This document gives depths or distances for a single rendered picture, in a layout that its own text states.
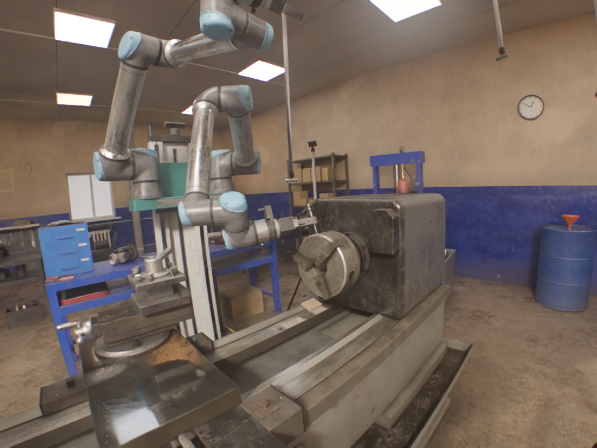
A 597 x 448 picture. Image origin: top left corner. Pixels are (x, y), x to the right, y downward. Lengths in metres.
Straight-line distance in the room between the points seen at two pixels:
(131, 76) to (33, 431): 1.24
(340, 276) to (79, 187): 7.50
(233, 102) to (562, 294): 3.56
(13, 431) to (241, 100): 1.33
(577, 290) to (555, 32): 3.09
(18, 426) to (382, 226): 1.28
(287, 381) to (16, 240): 4.42
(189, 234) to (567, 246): 3.54
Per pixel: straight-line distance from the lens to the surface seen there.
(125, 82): 1.39
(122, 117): 1.45
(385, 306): 1.21
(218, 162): 1.80
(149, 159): 1.64
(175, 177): 1.83
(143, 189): 1.61
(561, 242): 3.60
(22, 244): 4.87
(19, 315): 4.56
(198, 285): 2.03
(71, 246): 2.65
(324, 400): 0.85
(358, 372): 0.94
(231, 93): 1.30
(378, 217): 1.07
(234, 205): 0.93
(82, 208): 8.06
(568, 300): 3.77
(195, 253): 1.98
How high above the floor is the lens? 1.38
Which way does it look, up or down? 7 degrees down
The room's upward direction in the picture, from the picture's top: 3 degrees counter-clockwise
